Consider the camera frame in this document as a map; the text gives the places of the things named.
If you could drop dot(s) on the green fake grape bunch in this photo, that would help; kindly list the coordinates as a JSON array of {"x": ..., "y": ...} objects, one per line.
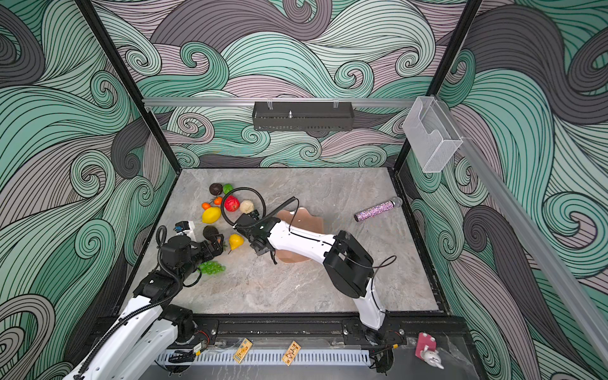
[{"x": 211, "y": 268}]

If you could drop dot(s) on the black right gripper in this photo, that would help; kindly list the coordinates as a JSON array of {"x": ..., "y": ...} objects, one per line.
[{"x": 252, "y": 243}]

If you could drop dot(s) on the dark fake avocado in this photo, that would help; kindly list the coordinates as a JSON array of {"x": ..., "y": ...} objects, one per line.
[{"x": 211, "y": 233}]

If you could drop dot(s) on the black wall tray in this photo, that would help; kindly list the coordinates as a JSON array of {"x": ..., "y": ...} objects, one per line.
[{"x": 315, "y": 117}]

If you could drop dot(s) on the aluminium back rail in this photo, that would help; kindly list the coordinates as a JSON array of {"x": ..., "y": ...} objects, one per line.
[{"x": 249, "y": 102}]

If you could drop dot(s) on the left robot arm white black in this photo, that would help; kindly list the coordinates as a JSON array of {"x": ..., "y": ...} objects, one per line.
[{"x": 150, "y": 322}]

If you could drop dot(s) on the pink scalloped fruit bowl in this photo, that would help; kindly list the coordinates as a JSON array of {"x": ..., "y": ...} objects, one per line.
[{"x": 298, "y": 237}]

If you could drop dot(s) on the black corner frame post left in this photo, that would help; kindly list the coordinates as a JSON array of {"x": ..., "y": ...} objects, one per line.
[{"x": 94, "y": 22}]

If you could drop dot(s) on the aluminium rail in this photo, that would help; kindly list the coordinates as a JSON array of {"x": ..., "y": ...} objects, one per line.
[
  {"x": 249, "y": 102},
  {"x": 483, "y": 154}
]

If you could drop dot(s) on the aluminium right rail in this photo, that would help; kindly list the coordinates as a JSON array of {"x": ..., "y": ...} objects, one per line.
[{"x": 483, "y": 154}]

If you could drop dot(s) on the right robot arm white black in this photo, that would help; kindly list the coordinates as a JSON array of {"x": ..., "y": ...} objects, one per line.
[{"x": 349, "y": 266}]

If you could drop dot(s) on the purple glitter tube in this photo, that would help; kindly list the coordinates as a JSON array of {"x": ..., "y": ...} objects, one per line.
[{"x": 378, "y": 209}]

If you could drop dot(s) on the black corner frame post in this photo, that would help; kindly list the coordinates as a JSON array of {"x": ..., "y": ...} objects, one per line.
[
  {"x": 94, "y": 22},
  {"x": 453, "y": 48}
]

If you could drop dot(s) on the small yellow fake pear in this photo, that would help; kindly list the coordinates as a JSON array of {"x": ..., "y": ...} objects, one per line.
[{"x": 236, "y": 241}]

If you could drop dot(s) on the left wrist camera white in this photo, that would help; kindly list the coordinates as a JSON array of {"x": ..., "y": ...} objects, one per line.
[{"x": 185, "y": 228}]

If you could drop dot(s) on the pink white plush toy right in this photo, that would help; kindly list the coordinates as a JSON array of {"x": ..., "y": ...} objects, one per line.
[{"x": 426, "y": 350}]

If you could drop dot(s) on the yellow fake lemon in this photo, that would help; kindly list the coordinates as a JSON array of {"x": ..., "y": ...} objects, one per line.
[{"x": 211, "y": 215}]

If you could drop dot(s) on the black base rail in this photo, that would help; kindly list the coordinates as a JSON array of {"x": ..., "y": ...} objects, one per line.
[{"x": 338, "y": 328}]

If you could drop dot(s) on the red fake apple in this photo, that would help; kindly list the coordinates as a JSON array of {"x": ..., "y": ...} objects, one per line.
[{"x": 231, "y": 204}]

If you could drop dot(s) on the white slotted cable duct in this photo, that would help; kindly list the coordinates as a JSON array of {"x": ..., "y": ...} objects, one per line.
[{"x": 274, "y": 357}]

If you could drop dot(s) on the yellow tag right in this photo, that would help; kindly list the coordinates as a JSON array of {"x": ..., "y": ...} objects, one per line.
[{"x": 291, "y": 353}]

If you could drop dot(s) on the yellow tag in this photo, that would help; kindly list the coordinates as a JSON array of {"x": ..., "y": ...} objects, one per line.
[
  {"x": 291, "y": 353},
  {"x": 242, "y": 350}
]

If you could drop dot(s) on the green fake lime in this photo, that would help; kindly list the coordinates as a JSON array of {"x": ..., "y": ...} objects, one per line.
[{"x": 228, "y": 188}]

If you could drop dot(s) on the yellow tag left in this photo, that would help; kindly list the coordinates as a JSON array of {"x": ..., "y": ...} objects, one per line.
[{"x": 242, "y": 350}]

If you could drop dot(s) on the clear acrylic wall box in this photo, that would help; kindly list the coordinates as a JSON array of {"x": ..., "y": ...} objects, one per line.
[{"x": 432, "y": 133}]

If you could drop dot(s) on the black corner frame post right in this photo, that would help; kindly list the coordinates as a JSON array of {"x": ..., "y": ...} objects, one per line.
[{"x": 453, "y": 48}]

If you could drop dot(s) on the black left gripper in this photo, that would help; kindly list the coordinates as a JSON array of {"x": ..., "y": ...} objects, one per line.
[{"x": 210, "y": 254}]

